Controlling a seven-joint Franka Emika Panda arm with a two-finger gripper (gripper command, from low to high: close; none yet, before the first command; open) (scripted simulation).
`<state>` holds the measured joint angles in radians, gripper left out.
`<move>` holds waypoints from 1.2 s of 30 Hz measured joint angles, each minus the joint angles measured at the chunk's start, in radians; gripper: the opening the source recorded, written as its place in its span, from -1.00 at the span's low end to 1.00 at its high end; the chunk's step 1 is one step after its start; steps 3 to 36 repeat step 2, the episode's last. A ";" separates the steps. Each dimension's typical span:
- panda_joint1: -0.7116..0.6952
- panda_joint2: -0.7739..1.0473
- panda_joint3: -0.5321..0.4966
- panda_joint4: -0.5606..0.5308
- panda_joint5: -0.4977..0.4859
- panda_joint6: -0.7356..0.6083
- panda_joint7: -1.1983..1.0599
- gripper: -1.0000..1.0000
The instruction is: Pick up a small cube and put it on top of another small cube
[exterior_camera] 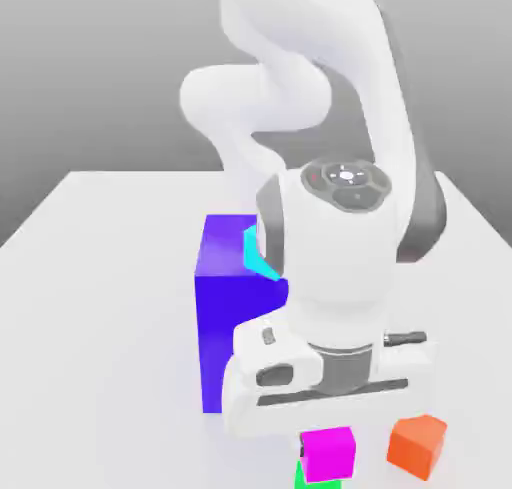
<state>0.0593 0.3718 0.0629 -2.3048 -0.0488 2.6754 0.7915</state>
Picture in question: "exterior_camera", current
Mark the small orange cube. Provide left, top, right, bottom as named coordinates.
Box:
left=386, top=413, right=448, bottom=482

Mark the small green cube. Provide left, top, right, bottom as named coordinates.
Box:
left=293, top=459, right=344, bottom=489

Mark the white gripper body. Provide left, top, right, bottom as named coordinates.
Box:
left=221, top=354, right=438, bottom=439

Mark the small magenta cube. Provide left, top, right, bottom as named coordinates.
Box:
left=299, top=426, right=357, bottom=485

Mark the large blue box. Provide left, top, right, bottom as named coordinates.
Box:
left=194, top=213, right=289, bottom=415

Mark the small cyan cube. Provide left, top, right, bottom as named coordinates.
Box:
left=242, top=223, right=282, bottom=283

